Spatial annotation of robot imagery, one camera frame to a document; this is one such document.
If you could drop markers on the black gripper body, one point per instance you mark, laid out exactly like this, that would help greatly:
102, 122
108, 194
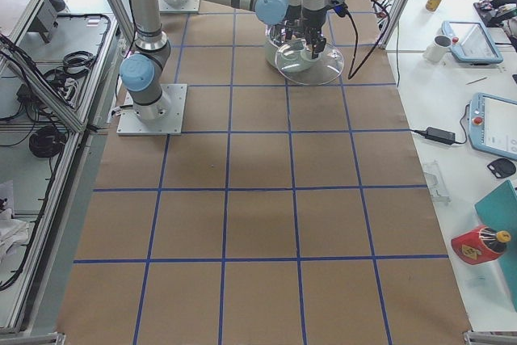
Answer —
313, 20
294, 13

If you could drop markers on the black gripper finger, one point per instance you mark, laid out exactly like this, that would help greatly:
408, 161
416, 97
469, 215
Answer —
320, 45
310, 45

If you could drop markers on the glass pot lid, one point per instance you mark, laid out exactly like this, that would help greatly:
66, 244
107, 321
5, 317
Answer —
328, 68

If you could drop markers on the pale green electric pot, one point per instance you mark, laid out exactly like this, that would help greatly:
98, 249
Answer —
289, 56

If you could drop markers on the white mug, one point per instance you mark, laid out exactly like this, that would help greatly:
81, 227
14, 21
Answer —
437, 48

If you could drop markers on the yellow drink can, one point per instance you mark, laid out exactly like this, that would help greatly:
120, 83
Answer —
432, 5

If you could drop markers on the black power adapter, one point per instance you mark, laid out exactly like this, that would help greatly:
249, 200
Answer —
439, 135

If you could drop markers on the far teach pendant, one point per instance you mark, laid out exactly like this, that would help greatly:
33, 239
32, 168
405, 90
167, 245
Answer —
471, 43

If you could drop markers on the teach pendant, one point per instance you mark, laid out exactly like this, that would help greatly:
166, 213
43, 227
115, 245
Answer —
492, 125
471, 43

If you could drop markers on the clear plastic holder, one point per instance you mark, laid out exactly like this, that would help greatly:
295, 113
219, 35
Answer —
435, 183

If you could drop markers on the near teach pendant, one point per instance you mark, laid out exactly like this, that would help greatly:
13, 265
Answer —
492, 125

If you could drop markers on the black mouse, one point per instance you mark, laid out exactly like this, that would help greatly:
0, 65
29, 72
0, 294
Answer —
502, 168

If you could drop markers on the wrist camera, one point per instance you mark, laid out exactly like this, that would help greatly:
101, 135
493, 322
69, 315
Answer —
339, 7

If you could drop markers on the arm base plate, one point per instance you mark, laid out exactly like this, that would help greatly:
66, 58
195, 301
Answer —
179, 6
162, 118

